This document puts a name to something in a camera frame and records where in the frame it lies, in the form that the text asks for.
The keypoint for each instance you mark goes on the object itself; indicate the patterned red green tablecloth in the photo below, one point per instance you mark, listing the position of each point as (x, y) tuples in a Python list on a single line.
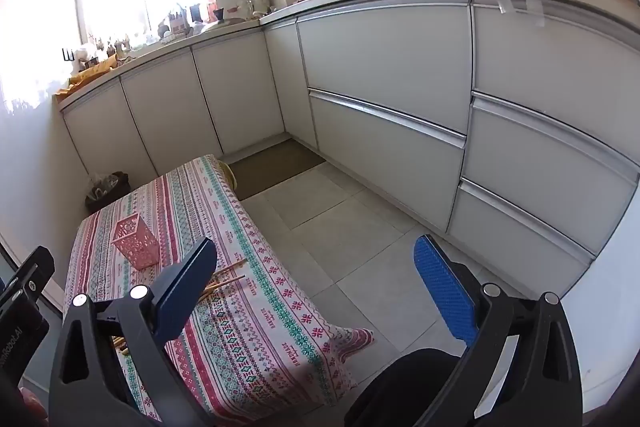
[(250, 332)]

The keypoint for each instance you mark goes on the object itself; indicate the brown floor mat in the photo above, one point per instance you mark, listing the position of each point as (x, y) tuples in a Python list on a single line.
[(275, 169)]

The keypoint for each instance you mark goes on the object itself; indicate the pink perforated utensil holder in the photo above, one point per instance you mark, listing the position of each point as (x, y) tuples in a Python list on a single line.
[(135, 242)]

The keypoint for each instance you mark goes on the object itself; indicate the black trash bin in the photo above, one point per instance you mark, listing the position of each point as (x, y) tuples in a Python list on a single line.
[(107, 194)]

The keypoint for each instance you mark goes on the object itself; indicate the row of small bottles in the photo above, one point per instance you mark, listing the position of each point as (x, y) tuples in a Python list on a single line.
[(130, 42)]

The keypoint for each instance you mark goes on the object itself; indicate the white cabinet door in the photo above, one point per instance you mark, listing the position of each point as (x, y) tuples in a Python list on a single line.
[(110, 132), (170, 107), (240, 92), (290, 82)]

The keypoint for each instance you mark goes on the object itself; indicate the white kettle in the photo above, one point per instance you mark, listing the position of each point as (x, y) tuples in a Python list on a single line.
[(259, 2)]

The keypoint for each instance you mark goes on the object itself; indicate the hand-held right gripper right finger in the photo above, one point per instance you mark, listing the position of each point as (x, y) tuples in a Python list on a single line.
[(445, 292)]

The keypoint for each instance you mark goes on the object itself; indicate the white cabinet drawer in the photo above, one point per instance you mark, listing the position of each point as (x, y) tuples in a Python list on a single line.
[(540, 167), (515, 227), (550, 57), (385, 57), (390, 157)]

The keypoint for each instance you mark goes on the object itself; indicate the yellow cloth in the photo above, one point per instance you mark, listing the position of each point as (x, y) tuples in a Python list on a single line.
[(87, 77)]

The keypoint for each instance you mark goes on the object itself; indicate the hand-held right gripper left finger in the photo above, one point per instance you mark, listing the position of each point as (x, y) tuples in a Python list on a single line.
[(187, 292)]

